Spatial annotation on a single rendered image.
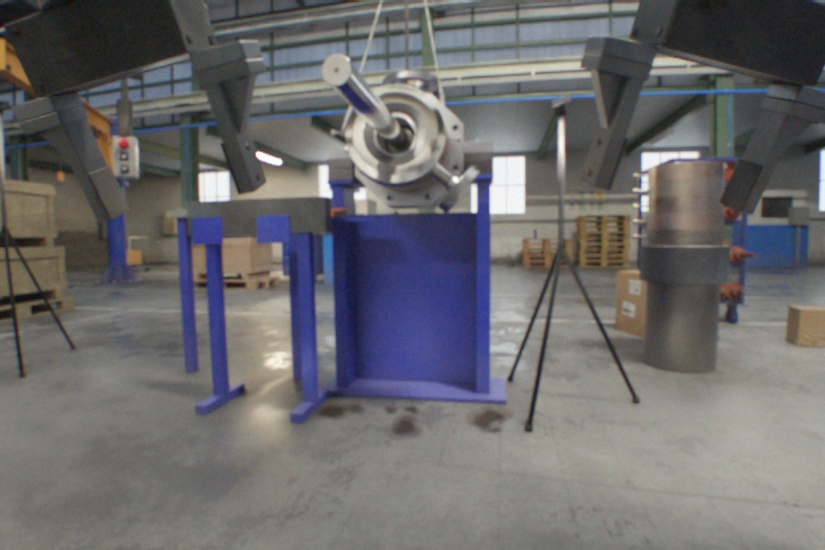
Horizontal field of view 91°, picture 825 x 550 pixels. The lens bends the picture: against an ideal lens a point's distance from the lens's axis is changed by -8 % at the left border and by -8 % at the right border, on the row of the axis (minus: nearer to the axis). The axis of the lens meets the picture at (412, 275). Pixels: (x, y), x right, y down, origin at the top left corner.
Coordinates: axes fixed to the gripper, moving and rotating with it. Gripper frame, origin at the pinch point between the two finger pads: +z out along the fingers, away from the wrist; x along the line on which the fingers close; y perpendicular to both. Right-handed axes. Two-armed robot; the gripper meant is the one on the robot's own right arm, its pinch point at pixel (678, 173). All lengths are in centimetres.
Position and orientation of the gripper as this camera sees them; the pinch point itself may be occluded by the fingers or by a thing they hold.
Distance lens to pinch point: 40.6
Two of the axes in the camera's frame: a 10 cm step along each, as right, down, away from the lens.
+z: -1.5, 8.8, 4.5
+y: 0.6, 4.6, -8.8
